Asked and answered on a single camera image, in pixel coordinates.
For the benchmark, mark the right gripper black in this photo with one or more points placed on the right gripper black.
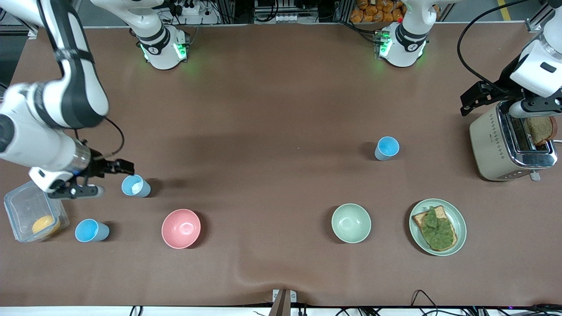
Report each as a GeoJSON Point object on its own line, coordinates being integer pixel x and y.
{"type": "Point", "coordinates": [97, 167]}

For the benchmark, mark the cream and chrome toaster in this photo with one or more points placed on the cream and chrome toaster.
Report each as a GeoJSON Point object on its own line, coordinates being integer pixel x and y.
{"type": "Point", "coordinates": [487, 140]}

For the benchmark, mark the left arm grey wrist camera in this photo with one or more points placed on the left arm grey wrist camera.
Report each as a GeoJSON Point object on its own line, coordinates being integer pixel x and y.
{"type": "Point", "coordinates": [538, 106]}

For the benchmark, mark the grey metal table clamp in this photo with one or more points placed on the grey metal table clamp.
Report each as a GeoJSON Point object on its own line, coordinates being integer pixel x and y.
{"type": "Point", "coordinates": [284, 303]}

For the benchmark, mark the brown table mat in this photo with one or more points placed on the brown table mat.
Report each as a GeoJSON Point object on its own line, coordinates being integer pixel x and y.
{"type": "Point", "coordinates": [272, 197]}

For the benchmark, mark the pink bowl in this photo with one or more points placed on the pink bowl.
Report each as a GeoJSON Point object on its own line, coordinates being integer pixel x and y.
{"type": "Point", "coordinates": [181, 228]}

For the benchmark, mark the pale green plate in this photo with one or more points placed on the pale green plate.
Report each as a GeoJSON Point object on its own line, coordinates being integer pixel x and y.
{"type": "Point", "coordinates": [459, 224]}

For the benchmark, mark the clear plastic storage container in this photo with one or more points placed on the clear plastic storage container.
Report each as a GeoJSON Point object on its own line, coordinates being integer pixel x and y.
{"type": "Point", "coordinates": [22, 215]}

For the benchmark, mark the pale green bowl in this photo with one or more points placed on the pale green bowl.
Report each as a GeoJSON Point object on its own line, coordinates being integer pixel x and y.
{"type": "Point", "coordinates": [351, 223]}

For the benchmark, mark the aluminium frame rail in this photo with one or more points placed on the aluminium frame rail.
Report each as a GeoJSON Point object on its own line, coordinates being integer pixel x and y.
{"type": "Point", "coordinates": [26, 30]}
{"type": "Point", "coordinates": [532, 25]}

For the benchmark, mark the orange round food item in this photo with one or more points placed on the orange round food item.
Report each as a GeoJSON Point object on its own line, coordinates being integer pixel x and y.
{"type": "Point", "coordinates": [45, 225]}

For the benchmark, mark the brown bread slice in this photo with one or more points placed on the brown bread slice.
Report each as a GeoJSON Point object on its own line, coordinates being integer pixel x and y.
{"type": "Point", "coordinates": [540, 130]}

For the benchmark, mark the light blue plastic cup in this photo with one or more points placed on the light blue plastic cup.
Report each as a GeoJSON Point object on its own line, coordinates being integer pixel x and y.
{"type": "Point", "coordinates": [131, 184]}
{"type": "Point", "coordinates": [388, 147]}
{"type": "Point", "coordinates": [88, 230]}

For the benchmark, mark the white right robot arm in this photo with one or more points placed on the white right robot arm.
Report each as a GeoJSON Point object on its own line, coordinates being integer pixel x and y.
{"type": "Point", "coordinates": [83, 96]}

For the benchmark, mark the toast slice under lettuce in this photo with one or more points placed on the toast slice under lettuce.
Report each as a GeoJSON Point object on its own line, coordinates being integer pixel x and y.
{"type": "Point", "coordinates": [419, 217]}

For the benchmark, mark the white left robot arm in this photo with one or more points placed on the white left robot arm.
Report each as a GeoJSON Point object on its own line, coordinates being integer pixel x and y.
{"type": "Point", "coordinates": [408, 48]}

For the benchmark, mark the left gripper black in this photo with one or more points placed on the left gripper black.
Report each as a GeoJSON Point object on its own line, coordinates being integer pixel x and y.
{"type": "Point", "coordinates": [500, 90]}

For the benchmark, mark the green lettuce leaf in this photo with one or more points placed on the green lettuce leaf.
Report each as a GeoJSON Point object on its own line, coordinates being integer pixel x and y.
{"type": "Point", "coordinates": [439, 232]}

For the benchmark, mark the bag of orange buns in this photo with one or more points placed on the bag of orange buns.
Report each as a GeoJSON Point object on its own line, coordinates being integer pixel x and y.
{"type": "Point", "coordinates": [373, 11]}

